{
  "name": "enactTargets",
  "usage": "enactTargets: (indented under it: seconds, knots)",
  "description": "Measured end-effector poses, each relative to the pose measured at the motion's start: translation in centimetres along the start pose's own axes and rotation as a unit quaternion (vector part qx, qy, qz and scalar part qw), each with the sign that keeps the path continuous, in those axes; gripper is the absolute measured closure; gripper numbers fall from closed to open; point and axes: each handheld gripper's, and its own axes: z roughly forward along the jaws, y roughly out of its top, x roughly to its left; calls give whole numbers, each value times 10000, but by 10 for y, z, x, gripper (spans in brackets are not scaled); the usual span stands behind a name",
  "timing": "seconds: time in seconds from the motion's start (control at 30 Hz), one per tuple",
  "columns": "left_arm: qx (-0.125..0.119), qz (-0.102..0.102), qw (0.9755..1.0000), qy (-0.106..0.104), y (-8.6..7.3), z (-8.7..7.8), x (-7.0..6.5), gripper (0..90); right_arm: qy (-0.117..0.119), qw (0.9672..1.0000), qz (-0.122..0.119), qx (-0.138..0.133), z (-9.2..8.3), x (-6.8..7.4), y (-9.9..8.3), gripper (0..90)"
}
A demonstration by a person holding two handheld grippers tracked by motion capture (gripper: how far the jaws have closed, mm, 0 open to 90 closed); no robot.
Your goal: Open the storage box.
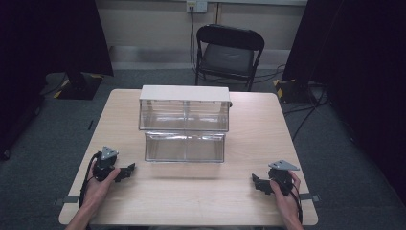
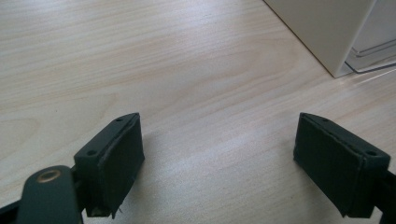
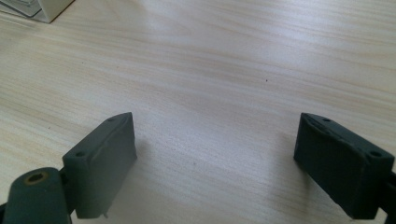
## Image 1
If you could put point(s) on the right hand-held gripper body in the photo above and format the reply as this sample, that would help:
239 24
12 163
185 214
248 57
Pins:
281 177

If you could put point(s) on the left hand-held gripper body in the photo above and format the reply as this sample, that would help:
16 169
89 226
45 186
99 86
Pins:
103 164

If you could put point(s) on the person's right hand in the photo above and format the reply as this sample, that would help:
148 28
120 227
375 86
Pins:
287 204

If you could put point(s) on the person's left hand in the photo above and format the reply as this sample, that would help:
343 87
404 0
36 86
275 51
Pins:
97 191

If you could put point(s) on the grey tape strip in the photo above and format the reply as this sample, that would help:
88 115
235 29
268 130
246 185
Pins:
311 197
68 200

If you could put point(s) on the clear acrylic drawer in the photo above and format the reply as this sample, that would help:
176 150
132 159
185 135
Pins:
185 148

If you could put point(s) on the clear cabinet with white top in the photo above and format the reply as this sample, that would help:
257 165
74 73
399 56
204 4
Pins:
184 105

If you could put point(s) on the black stand base yellow striped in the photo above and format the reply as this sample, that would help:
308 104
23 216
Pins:
293 91

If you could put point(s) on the black curtain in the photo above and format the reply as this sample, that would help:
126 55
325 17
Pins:
48 38
351 80

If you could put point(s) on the black folding chair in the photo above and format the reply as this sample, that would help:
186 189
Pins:
228 57

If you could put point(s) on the white wall outlet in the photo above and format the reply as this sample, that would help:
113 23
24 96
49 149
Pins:
197 5

